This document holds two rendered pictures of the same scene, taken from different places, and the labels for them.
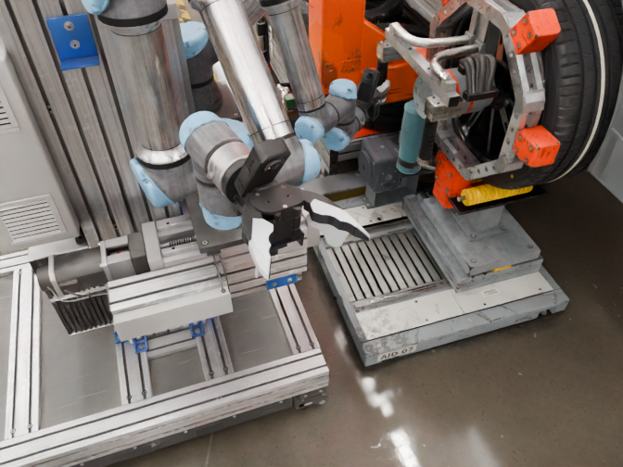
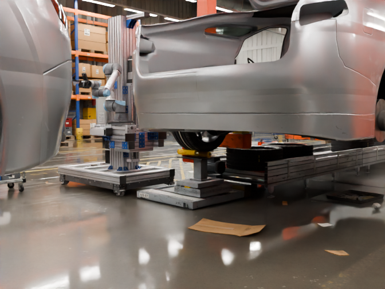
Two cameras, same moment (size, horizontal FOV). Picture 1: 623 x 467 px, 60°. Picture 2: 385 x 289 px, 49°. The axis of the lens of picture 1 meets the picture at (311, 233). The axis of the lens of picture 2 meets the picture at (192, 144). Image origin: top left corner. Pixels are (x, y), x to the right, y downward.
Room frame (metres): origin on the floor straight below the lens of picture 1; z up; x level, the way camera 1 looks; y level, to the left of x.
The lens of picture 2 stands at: (-0.62, -4.43, 0.91)
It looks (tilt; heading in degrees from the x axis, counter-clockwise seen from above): 4 degrees down; 61
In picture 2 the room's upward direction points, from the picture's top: straight up
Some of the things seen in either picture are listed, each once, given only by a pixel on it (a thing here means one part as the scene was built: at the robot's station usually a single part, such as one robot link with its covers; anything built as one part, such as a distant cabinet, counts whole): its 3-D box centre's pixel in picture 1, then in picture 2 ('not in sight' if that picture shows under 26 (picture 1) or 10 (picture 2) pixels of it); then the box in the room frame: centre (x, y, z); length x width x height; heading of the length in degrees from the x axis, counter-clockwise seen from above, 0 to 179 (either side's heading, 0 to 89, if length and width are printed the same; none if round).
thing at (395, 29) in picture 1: (432, 22); not in sight; (1.55, -0.35, 1.03); 0.19 x 0.18 x 0.11; 107
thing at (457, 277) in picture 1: (467, 232); (203, 188); (1.59, -0.65, 0.13); 0.50 x 0.36 x 0.10; 17
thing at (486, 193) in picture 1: (497, 190); (187, 152); (1.41, -0.63, 0.51); 0.29 x 0.06 x 0.06; 107
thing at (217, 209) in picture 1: (230, 191); (96, 93); (0.70, 0.14, 1.12); 0.11 x 0.08 x 0.11; 123
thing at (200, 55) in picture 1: (191, 51); not in sight; (1.46, 0.34, 0.98); 0.13 x 0.12 x 0.14; 145
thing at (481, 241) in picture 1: (484, 205); (200, 170); (1.54, -0.66, 0.32); 0.40 x 0.30 x 0.28; 17
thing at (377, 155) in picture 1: (408, 170); (212, 171); (1.84, -0.42, 0.26); 0.42 x 0.18 x 0.35; 107
